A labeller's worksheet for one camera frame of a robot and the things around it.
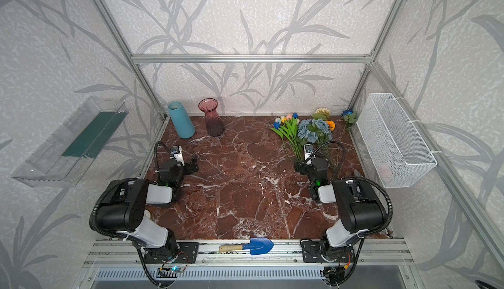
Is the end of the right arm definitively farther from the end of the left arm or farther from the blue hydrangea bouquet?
the end of the left arm

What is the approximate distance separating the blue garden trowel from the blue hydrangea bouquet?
1.73 feet

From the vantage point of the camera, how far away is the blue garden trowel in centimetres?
75

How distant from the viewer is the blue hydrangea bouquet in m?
1.00
